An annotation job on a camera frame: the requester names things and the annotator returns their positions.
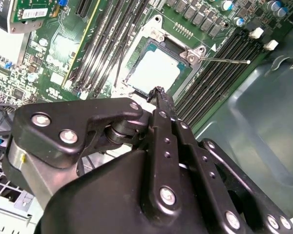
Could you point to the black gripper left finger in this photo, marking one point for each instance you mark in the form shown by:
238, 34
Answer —
51, 117

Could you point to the metal socket cover frame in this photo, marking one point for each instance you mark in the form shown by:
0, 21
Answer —
123, 89

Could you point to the thin metal locking lever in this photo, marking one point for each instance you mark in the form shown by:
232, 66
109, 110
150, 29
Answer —
224, 59
119, 64

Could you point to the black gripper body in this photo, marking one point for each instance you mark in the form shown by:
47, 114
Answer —
100, 207

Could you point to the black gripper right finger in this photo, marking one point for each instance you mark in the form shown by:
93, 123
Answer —
210, 190

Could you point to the silver CPU green board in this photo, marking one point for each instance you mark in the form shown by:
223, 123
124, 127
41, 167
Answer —
156, 70

